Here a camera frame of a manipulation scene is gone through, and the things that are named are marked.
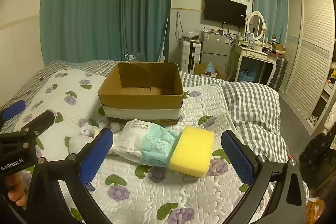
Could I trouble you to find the white dressing table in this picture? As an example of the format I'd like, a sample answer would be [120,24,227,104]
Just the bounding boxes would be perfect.
[231,40,279,86]

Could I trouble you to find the clear water bottle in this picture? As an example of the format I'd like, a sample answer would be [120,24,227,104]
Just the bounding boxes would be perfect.
[124,53,148,62]

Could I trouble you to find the teal plastic basket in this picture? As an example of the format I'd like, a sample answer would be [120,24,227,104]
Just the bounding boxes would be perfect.
[238,69,257,83]

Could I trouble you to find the black wall television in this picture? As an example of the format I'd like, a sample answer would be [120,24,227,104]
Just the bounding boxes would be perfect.
[204,0,248,28]

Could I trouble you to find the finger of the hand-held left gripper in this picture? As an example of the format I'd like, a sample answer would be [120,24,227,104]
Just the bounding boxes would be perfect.
[0,110,55,155]
[0,100,27,122]

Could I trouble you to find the light teal curtain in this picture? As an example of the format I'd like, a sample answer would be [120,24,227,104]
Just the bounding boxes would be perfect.
[251,0,288,44]

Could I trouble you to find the small brown tabletop box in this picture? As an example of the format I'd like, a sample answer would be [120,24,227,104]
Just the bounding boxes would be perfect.
[270,42,286,54]

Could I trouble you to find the white louvred wardrobe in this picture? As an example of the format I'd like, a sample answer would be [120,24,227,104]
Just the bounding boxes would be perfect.
[278,0,336,136]

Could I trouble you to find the orange packet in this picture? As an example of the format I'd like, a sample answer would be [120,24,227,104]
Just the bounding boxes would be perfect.
[307,199,326,224]

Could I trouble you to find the brown cardboard box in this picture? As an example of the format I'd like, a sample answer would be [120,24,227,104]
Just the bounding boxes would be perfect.
[98,62,184,126]

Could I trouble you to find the hanging wall cables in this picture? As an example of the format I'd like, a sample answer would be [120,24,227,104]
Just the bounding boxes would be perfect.
[175,12,185,44]

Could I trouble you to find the white mop pole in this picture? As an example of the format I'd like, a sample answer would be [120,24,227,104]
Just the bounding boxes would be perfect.
[157,17,170,63]

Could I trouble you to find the grey checked duvet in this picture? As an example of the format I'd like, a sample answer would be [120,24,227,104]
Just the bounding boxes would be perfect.
[0,60,289,161]

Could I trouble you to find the silver small fridge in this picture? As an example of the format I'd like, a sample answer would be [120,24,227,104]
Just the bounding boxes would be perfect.
[200,30,235,74]

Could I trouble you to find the green curtain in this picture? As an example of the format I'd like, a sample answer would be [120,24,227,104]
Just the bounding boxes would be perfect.
[118,0,174,64]
[39,0,122,65]

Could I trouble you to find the flat cardboard floor box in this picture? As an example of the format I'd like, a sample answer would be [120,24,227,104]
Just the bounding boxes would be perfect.
[194,63,228,80]

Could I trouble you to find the white oval vanity mirror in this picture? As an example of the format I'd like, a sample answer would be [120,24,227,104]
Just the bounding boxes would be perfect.
[245,11,268,42]

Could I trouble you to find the dark suitcase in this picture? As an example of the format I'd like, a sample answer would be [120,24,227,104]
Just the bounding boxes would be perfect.
[268,55,288,92]

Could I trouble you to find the white teal face towel pack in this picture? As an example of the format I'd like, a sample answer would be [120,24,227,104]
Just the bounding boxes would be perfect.
[108,119,182,168]

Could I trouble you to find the dark patterned bag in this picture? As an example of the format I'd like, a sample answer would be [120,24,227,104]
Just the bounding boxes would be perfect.
[299,132,336,172]

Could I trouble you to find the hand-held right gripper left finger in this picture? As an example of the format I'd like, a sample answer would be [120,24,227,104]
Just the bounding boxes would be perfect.
[27,127,114,224]

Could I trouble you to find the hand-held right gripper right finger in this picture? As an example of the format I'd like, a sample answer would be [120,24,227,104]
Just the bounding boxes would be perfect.
[221,130,309,224]

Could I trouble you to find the white suitcase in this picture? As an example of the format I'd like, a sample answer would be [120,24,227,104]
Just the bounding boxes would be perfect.
[181,40,201,74]

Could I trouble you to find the yellow sponge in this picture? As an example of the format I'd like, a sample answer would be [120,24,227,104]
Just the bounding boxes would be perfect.
[169,126,215,179]

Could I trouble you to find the white fluffy cloth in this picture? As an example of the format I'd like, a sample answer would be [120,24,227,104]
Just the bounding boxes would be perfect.
[69,119,106,155]

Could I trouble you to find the person's left hand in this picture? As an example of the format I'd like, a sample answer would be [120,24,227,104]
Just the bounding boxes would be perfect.
[5,174,29,207]

